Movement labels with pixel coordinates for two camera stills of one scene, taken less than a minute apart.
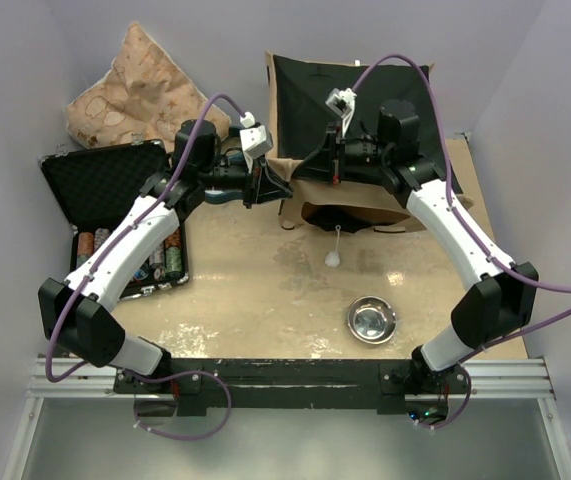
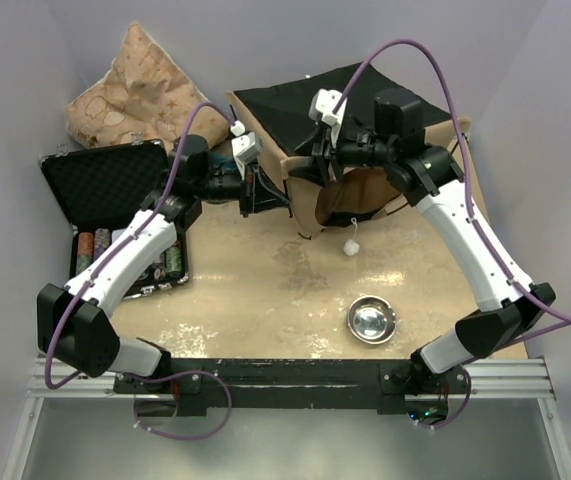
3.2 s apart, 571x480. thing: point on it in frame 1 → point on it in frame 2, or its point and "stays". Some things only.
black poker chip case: (97, 189) stays
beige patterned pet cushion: (145, 96) stays
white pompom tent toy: (332, 259) → (351, 246)
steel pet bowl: (372, 320) stays
